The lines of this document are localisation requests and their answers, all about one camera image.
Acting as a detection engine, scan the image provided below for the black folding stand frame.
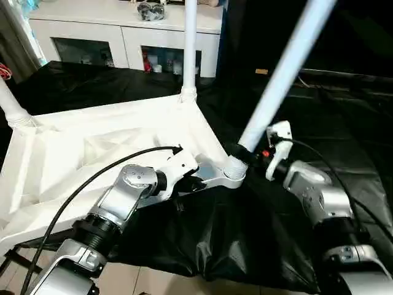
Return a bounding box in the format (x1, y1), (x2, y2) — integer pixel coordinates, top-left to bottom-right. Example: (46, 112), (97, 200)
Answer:
(0, 245), (41, 272)

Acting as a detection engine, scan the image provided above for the red and white bundle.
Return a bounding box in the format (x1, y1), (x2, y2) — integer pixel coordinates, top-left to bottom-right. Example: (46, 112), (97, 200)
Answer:
(0, 62), (13, 82)

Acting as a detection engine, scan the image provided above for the dark glittery ornament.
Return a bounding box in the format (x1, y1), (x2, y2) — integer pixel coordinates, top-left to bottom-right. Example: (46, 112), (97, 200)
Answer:
(136, 1), (166, 23)

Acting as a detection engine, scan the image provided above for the white sideboard cabinet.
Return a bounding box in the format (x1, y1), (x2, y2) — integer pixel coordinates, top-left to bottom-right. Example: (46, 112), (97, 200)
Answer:
(28, 0), (224, 78)

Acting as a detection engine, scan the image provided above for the white plastic table leg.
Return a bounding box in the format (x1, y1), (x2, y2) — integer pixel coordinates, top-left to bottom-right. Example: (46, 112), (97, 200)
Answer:
(224, 0), (339, 183)
(179, 0), (200, 104)
(0, 79), (34, 129)

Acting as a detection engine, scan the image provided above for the white plastic table top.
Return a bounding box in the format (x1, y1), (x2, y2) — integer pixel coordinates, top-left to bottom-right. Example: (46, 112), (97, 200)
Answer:
(0, 91), (249, 256)

